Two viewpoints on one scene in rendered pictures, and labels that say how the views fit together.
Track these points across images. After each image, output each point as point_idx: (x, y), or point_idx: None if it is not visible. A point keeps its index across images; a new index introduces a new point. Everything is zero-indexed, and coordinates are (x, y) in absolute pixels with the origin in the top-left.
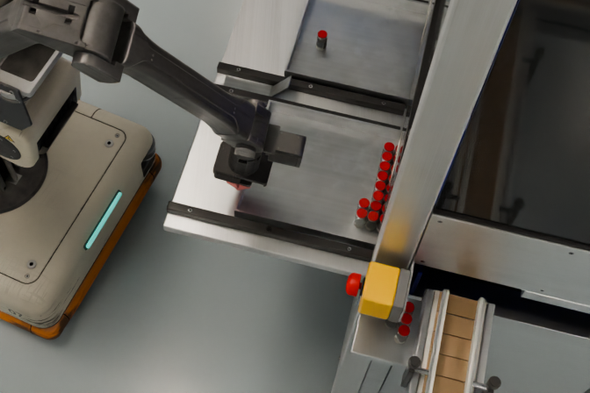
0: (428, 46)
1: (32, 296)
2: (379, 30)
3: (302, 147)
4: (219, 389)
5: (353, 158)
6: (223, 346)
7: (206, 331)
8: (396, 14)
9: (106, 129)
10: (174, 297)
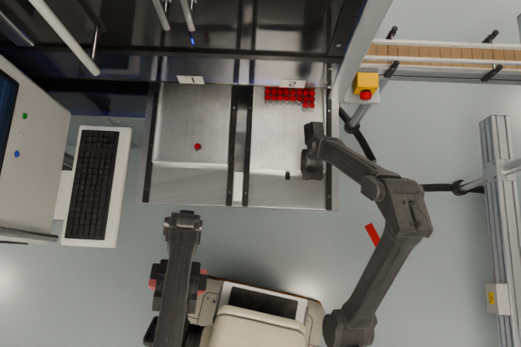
0: (257, 53)
1: (319, 314)
2: (179, 118)
3: (318, 121)
4: (319, 212)
5: (271, 118)
6: (297, 216)
7: (291, 226)
8: (165, 110)
9: (205, 306)
10: (277, 248)
